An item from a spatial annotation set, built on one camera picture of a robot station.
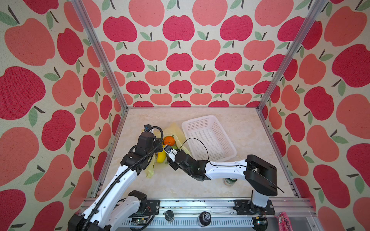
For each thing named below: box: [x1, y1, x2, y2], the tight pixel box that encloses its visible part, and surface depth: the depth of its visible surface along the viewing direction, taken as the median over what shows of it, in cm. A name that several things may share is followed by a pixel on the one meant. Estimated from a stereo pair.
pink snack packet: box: [273, 211, 293, 231], surface depth 70 cm
